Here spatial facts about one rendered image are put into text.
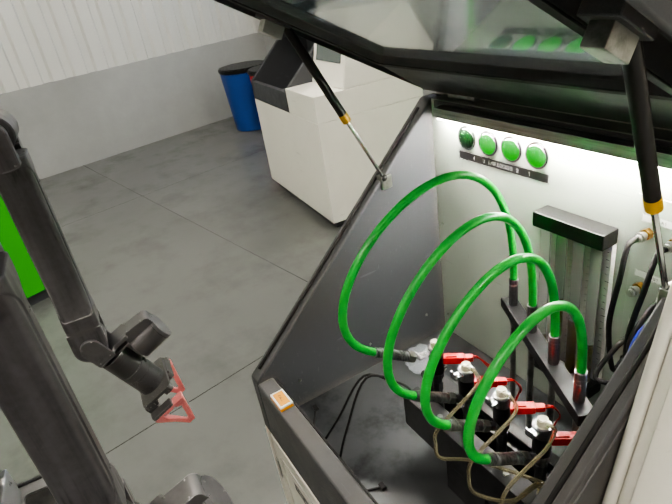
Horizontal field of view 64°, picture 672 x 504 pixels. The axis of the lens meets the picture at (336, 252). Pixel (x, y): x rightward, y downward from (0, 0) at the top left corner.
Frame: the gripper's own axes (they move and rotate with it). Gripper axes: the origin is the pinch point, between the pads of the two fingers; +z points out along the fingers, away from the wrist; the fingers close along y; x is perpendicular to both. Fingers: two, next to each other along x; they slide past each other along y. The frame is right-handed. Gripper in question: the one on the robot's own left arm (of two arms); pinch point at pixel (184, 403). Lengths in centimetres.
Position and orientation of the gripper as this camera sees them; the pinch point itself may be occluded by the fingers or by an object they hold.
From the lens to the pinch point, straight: 119.0
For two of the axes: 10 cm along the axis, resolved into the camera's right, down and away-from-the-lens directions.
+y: -4.3, -3.7, 8.2
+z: 5.3, 6.3, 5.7
